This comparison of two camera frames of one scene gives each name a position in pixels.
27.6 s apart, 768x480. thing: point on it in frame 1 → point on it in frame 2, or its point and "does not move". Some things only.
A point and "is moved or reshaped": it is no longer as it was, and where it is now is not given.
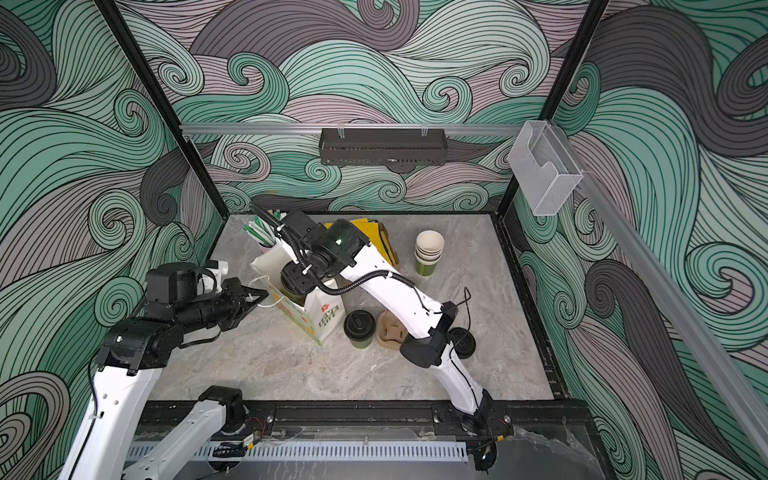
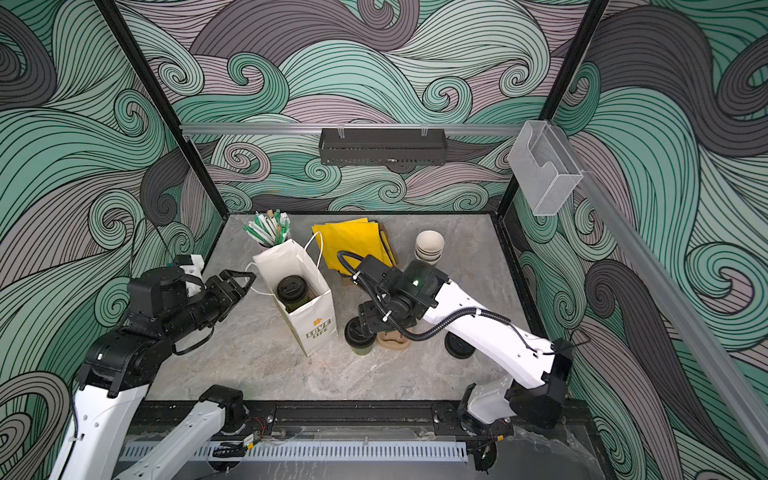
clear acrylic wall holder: x=544 y=169 does not move
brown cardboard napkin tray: x=392 y=254 does not move
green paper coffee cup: x=362 y=344 is moved or reshaped
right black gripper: x=296 y=274 → x=369 y=317
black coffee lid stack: x=463 y=341 does not move
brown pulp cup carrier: x=390 y=332 does not move
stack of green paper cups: x=429 y=246 does not move
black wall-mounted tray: x=383 y=146 does not move
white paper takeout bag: x=322 y=315 is moved or reshaped
